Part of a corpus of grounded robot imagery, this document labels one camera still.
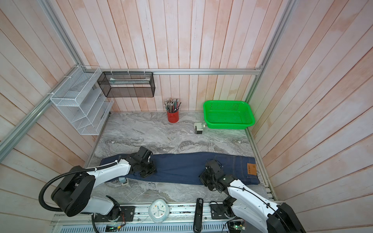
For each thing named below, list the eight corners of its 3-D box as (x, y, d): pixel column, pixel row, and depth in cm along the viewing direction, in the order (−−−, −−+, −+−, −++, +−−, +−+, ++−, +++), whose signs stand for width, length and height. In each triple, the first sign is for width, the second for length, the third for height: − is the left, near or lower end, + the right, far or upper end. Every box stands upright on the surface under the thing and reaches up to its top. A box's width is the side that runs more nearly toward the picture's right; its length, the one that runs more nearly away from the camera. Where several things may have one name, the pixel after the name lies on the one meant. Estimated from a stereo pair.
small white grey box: (194, 134, 108) (195, 130, 104) (194, 126, 112) (194, 122, 109) (203, 134, 108) (203, 130, 104) (202, 126, 113) (202, 122, 109)
